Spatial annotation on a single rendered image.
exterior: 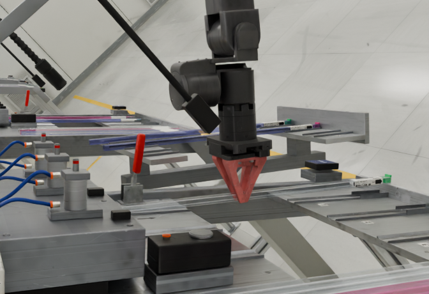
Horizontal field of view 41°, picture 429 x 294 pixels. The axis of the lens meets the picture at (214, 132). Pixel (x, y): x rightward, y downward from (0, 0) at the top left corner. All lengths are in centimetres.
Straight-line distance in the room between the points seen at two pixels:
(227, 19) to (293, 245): 66
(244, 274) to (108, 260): 15
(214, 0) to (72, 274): 47
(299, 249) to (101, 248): 86
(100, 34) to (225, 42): 769
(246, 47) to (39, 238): 43
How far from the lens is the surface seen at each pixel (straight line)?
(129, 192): 88
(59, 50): 838
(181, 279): 56
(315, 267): 139
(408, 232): 82
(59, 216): 57
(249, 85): 85
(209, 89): 82
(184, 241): 55
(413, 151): 237
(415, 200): 100
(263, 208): 102
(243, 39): 83
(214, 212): 98
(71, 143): 167
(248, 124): 85
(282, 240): 132
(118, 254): 54
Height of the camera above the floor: 135
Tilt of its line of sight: 22 degrees down
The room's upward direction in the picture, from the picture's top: 41 degrees counter-clockwise
